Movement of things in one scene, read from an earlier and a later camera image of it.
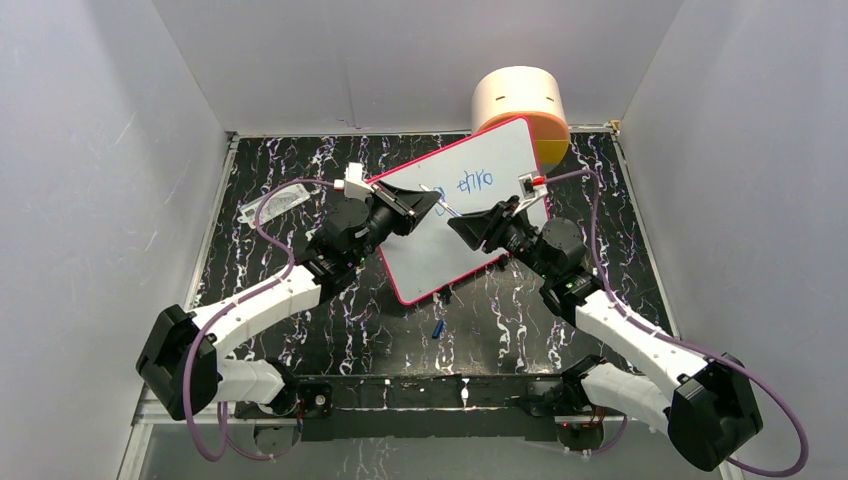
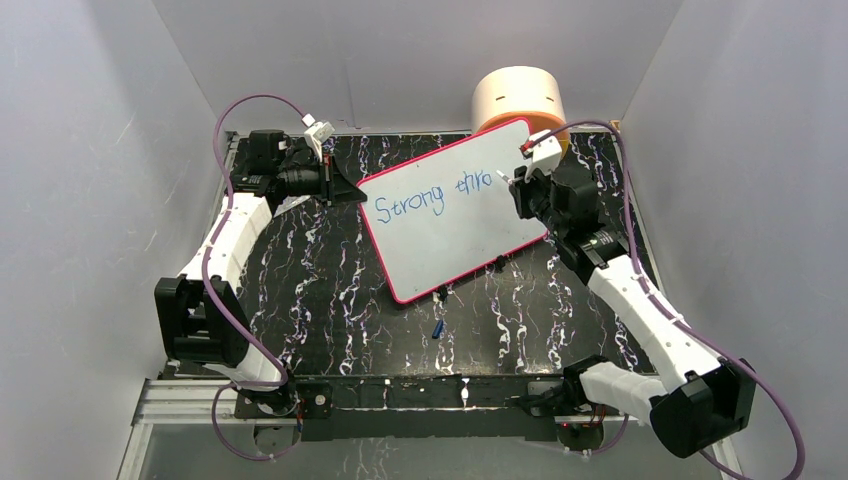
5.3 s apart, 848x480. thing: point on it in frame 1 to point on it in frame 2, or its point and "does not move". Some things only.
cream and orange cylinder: [507, 94] does not move
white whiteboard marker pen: [443, 203] to [504, 177]
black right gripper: [491, 225] to [519, 189]
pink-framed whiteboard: [472, 176] does not move
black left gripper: [407, 207] to [339, 188]
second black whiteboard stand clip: [502, 262] does not move
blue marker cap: [438, 328] does not move
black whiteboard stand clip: [446, 293] does not move
